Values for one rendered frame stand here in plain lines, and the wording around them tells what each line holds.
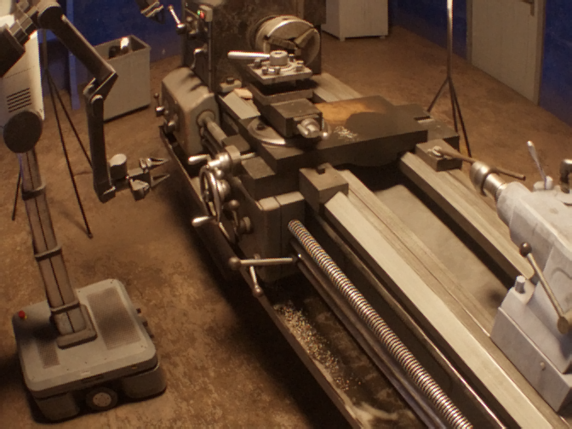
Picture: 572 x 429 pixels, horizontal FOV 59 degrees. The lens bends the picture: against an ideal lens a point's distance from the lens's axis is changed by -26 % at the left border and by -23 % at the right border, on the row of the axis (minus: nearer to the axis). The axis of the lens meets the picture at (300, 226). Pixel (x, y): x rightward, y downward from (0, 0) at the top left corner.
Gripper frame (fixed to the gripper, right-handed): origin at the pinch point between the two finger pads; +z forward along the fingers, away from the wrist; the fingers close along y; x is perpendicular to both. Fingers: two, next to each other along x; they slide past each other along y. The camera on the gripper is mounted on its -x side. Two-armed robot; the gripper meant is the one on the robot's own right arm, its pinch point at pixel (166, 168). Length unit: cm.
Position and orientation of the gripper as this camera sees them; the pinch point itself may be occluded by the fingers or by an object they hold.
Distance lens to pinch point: 203.6
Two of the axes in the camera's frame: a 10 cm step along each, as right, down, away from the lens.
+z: 9.0, -2.5, 3.5
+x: -4.3, -5.5, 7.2
